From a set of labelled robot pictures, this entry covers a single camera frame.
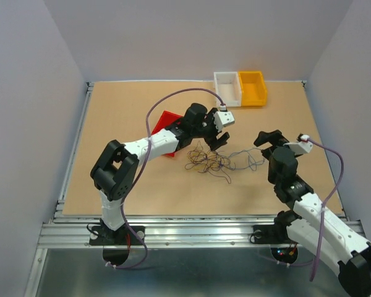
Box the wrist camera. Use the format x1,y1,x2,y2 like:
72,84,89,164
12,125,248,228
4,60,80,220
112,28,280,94
213,105,235,132
284,134,313,155

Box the yellow plastic bin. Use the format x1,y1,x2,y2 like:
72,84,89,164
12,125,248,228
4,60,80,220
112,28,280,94
238,71,268,108

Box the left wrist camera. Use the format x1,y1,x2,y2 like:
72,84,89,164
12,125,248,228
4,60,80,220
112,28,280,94
213,105,235,132

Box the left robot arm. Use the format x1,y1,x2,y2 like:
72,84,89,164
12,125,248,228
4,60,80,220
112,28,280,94
90,103,235,244

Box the red plastic bin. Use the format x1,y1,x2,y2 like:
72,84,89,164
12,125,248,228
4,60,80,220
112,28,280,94
149,110,182,160

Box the white plastic bin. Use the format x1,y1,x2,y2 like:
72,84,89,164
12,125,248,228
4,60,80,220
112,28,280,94
213,71,242,108

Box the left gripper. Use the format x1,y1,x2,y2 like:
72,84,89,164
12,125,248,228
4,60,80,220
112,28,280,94
192,108,229,151

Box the purple and yellow wires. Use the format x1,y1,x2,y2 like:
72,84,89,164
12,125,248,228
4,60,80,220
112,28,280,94
184,140,236,185

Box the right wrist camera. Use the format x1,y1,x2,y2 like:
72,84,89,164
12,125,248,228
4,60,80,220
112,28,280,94
284,134,313,155

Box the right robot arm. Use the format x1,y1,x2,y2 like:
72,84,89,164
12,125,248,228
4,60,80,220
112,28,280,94
249,130,371,296

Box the blue wire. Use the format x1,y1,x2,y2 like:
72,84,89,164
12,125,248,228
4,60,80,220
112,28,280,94
225,147,267,172

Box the aluminium mounting rail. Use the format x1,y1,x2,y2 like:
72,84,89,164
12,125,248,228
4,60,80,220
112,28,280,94
38,214,364,248

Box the left aluminium side rail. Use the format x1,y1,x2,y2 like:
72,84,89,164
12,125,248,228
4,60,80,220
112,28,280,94
55,82,95,212

